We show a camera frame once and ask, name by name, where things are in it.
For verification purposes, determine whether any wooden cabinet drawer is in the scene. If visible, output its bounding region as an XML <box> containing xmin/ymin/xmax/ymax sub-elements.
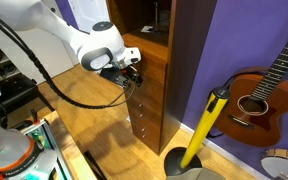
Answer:
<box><xmin>137</xmin><ymin>121</ymin><xmax>163</xmax><ymax>156</ymax></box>
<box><xmin>132</xmin><ymin>96</ymin><xmax>166</xmax><ymax>136</ymax></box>
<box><xmin>125</xmin><ymin>43</ymin><xmax>169</xmax><ymax>86</ymax></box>
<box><xmin>127</xmin><ymin>71</ymin><xmax>167</xmax><ymax>113</ymax></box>

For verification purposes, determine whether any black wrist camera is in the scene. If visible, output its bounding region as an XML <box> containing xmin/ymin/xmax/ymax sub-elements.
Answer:
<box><xmin>99</xmin><ymin>68</ymin><xmax>122</xmax><ymax>84</ymax></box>

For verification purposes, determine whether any banjo with white head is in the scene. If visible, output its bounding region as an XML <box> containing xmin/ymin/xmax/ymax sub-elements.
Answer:
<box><xmin>260</xmin><ymin>148</ymin><xmax>288</xmax><ymax>180</ymax></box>

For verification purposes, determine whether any yellow stanchion post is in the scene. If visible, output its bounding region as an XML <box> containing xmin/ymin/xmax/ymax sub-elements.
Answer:
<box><xmin>179</xmin><ymin>87</ymin><xmax>231</xmax><ymax>169</ymax></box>

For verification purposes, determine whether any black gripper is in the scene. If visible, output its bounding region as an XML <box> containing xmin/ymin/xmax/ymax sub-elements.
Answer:
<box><xmin>113</xmin><ymin>65</ymin><xmax>144</xmax><ymax>89</ymax></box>

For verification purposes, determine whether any black round post base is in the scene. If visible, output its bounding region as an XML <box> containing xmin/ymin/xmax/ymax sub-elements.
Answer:
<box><xmin>163</xmin><ymin>146</ymin><xmax>203</xmax><ymax>178</ymax></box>

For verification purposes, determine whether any thin metal stand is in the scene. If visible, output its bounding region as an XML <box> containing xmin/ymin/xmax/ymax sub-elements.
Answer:
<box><xmin>152</xmin><ymin>1</ymin><xmax>162</xmax><ymax>33</ymax></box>

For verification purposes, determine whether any black table leg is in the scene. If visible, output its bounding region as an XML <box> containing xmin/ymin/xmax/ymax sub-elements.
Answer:
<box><xmin>83</xmin><ymin>149</ymin><xmax>108</xmax><ymax>180</ymax></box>

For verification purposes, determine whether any large white board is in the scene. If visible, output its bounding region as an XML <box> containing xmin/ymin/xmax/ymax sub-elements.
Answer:
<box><xmin>0</xmin><ymin>13</ymin><xmax>77</xmax><ymax>84</ymax></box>

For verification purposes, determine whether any brown wooden cabinet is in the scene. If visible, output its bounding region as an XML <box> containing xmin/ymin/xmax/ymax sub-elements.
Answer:
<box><xmin>105</xmin><ymin>0</ymin><xmax>218</xmax><ymax>156</ymax></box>

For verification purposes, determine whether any brown acoustic guitar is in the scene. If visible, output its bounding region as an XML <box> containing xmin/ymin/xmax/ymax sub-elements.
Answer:
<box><xmin>213</xmin><ymin>21</ymin><xmax>288</xmax><ymax>148</ymax></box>

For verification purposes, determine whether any aluminium robot stand frame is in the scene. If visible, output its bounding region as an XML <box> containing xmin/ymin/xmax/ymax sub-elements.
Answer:
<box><xmin>17</xmin><ymin>118</ymin><xmax>75</xmax><ymax>180</ymax></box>

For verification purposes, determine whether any white door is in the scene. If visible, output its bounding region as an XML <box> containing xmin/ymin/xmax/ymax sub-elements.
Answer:
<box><xmin>67</xmin><ymin>0</ymin><xmax>112</xmax><ymax>34</ymax></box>

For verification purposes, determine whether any dark grey shelf object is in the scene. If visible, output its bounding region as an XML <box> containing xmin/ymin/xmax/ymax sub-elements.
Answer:
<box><xmin>158</xmin><ymin>9</ymin><xmax>171</xmax><ymax>33</ymax></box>

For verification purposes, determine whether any small white card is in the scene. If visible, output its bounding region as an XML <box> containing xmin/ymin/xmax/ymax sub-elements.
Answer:
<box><xmin>140</xmin><ymin>25</ymin><xmax>154</xmax><ymax>34</ymax></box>

